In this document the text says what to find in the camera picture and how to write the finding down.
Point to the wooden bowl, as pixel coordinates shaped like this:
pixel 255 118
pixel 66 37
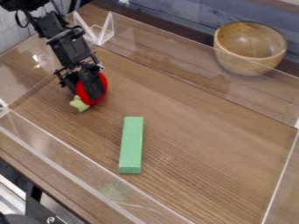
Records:
pixel 248 48

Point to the clear acrylic tray walls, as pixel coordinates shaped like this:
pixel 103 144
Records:
pixel 220 144

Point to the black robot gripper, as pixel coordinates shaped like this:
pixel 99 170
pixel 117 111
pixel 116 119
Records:
pixel 78 62

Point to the green rectangular block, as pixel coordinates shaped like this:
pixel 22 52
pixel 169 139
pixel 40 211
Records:
pixel 131 146

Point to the clear acrylic corner bracket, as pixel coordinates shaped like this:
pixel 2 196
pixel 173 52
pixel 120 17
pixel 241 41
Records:
pixel 96 34

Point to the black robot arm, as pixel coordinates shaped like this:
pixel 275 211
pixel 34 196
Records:
pixel 41 14

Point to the black device with logo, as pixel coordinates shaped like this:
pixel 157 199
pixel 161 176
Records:
pixel 40 213

